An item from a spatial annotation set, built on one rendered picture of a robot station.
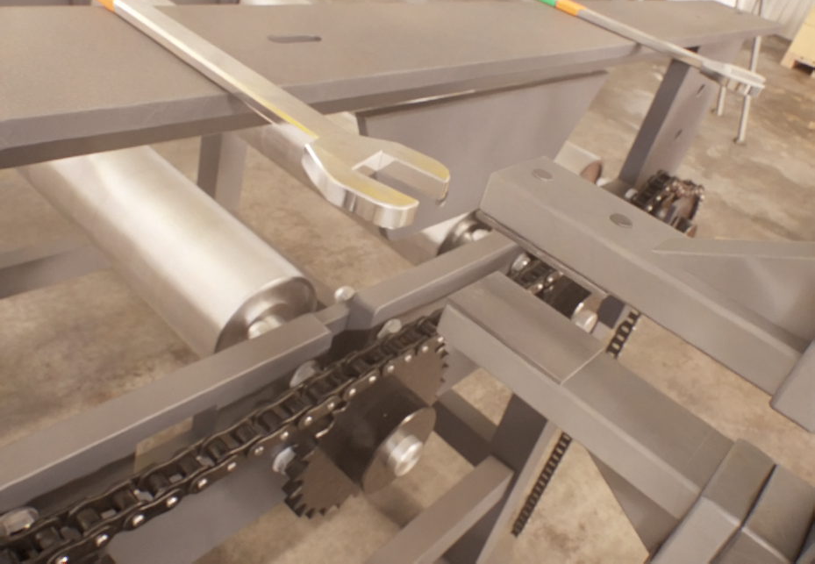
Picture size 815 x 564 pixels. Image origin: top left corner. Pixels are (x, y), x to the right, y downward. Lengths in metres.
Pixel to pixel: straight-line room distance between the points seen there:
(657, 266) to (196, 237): 0.52
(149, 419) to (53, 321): 1.51
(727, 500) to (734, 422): 2.15
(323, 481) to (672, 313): 0.42
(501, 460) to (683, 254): 1.16
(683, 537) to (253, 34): 0.26
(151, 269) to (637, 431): 0.53
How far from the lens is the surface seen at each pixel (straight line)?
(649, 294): 0.16
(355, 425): 0.53
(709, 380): 2.44
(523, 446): 1.27
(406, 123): 0.47
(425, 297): 0.60
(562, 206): 0.17
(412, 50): 0.36
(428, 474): 1.70
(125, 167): 0.73
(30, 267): 1.58
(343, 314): 0.57
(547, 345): 0.19
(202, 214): 0.66
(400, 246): 0.82
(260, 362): 0.48
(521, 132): 0.62
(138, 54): 0.29
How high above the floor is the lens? 1.27
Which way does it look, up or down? 31 degrees down
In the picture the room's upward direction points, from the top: 17 degrees clockwise
